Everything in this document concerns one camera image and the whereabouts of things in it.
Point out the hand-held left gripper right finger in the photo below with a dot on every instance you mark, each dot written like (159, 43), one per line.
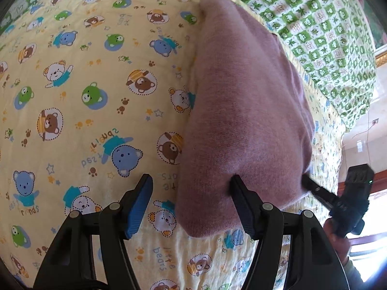
(242, 205)

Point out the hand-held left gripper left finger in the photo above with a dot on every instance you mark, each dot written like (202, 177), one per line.
(139, 208)

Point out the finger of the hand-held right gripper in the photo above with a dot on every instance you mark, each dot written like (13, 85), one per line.
(317, 190)

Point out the purple knit sweater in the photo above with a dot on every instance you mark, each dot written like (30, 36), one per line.
(242, 111)

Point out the person's right forearm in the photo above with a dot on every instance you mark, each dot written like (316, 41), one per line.
(355, 275)

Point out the person's right hand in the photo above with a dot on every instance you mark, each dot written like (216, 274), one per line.
(335, 241)

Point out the yellow bear print bedsheet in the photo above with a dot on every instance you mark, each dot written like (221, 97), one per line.
(90, 96)

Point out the green checkered quilt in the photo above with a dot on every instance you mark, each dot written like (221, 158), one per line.
(317, 30)

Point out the white wall plug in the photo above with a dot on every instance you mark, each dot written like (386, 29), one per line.
(359, 145)

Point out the wall socket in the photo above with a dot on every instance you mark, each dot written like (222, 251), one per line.
(375, 122)

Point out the gold framed wall picture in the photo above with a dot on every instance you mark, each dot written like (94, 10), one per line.
(379, 27)

